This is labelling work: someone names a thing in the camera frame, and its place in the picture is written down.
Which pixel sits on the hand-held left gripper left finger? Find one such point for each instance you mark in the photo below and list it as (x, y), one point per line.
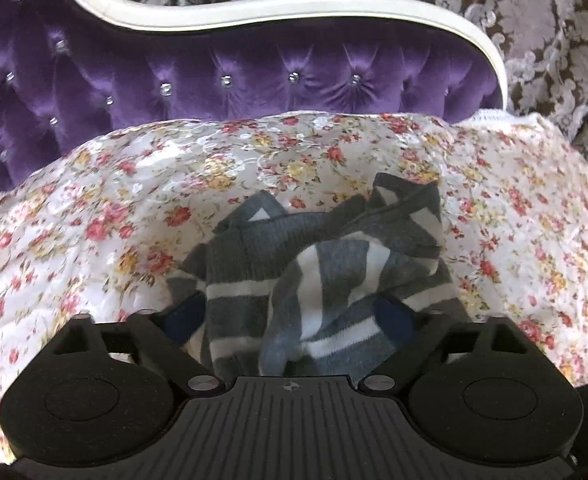
(183, 321)

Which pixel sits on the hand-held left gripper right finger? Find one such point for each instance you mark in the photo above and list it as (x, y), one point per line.
(396, 323)

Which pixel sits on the grey white striped knit garment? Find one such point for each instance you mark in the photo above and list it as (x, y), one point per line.
(314, 280)

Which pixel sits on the floral bedspread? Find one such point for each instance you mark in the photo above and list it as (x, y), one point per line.
(98, 210)

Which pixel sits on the white lace cloth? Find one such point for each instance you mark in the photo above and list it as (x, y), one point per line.
(504, 116)

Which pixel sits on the purple tufted headboard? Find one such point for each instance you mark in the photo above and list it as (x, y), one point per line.
(173, 70)

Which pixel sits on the damask patterned curtain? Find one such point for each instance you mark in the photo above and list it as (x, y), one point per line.
(539, 25)

